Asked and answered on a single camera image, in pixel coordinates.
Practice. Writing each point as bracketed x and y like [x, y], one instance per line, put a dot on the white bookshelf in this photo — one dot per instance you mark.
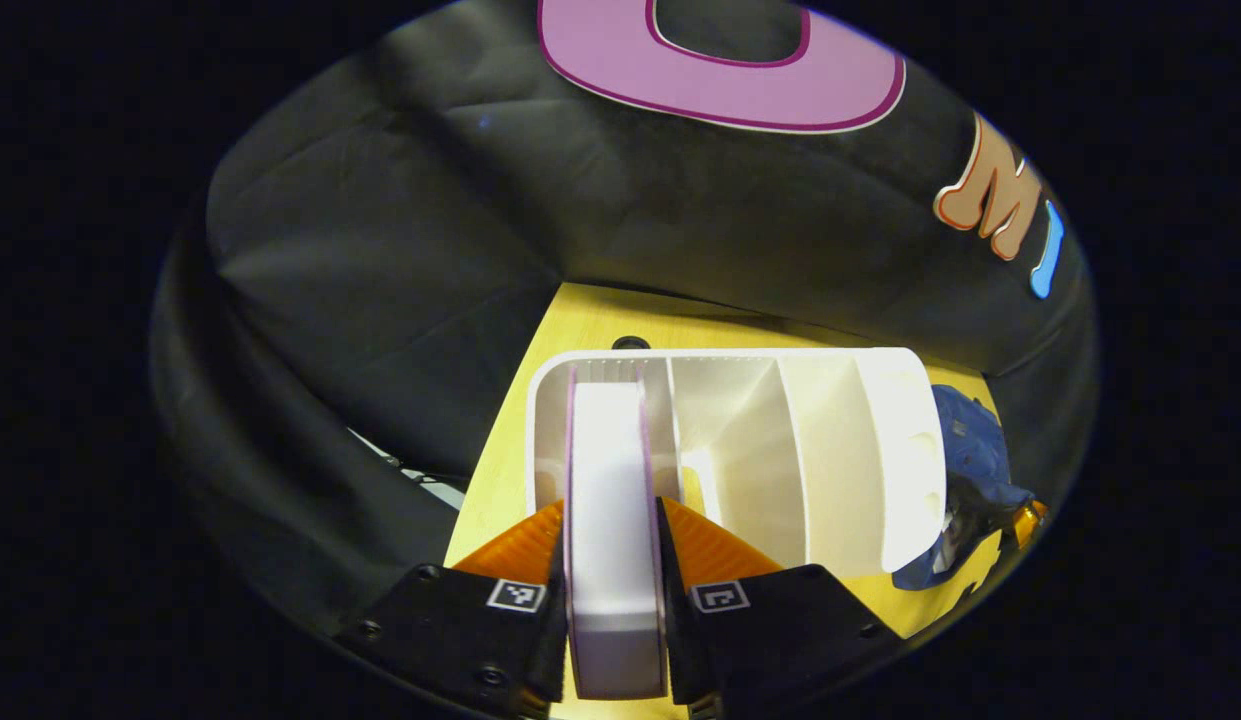
[830, 450]

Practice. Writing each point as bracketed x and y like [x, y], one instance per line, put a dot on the blue schoolbag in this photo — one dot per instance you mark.
[975, 450]

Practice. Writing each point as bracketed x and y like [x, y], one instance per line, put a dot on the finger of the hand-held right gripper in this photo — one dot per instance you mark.
[1030, 524]

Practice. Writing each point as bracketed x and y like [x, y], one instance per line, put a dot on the pink book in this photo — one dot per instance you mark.
[615, 540]

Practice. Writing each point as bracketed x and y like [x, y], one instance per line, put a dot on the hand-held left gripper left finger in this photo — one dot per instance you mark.
[556, 640]

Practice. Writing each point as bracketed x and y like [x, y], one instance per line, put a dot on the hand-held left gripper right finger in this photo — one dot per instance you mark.
[672, 640]

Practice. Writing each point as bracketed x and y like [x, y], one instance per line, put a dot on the black backdrop cloth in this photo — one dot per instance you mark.
[400, 250]

